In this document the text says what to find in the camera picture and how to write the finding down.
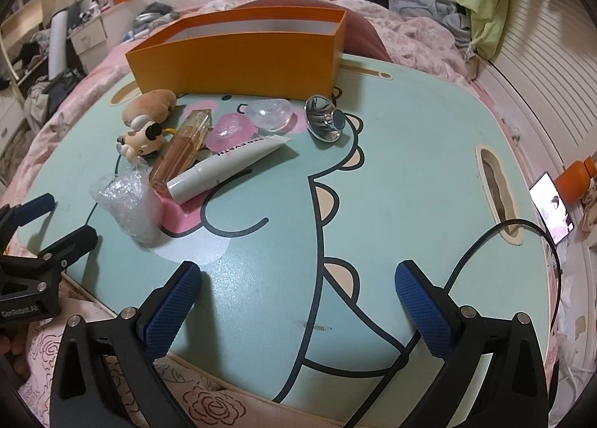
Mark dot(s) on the clear plastic cap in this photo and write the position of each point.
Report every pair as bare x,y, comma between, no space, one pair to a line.
270,113

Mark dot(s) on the amber perfume bottle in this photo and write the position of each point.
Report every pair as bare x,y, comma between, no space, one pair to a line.
179,148

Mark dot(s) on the brown plush toy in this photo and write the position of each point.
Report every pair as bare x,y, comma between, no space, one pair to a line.
149,104

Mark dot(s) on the pink jelly case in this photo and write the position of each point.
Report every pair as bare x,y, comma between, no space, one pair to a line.
231,129

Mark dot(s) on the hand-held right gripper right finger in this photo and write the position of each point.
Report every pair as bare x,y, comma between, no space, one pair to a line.
422,311

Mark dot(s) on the smartphone with lit screen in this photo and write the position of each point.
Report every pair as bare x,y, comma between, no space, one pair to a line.
552,206

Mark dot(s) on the white cream tube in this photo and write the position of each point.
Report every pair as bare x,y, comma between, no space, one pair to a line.
224,162

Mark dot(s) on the maroon pillow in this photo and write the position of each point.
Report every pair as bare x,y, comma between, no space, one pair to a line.
368,36

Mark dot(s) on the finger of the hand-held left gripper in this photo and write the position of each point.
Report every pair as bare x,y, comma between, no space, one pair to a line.
35,208
70,244

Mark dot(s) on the clear bubble wrap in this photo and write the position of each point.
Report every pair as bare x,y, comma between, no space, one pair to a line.
126,204

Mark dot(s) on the grey crumpled cloth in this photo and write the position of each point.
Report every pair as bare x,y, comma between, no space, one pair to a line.
156,15

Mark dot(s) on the pile of dark clothes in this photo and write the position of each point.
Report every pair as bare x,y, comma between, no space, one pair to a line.
51,92

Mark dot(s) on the person's left hand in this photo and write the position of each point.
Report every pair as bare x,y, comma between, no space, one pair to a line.
14,348

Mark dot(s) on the grey clothing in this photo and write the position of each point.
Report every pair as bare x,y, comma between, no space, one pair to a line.
419,1

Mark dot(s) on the orange cardboard box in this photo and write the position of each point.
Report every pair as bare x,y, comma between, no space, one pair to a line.
233,64

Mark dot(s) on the white drawer cabinet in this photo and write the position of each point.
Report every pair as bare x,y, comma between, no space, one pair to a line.
91,41

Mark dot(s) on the orange bottle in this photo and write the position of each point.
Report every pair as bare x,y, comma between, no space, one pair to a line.
578,178

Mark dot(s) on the white roll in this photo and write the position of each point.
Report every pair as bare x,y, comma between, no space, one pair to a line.
59,46

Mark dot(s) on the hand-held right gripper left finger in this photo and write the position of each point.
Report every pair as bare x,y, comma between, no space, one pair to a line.
170,311

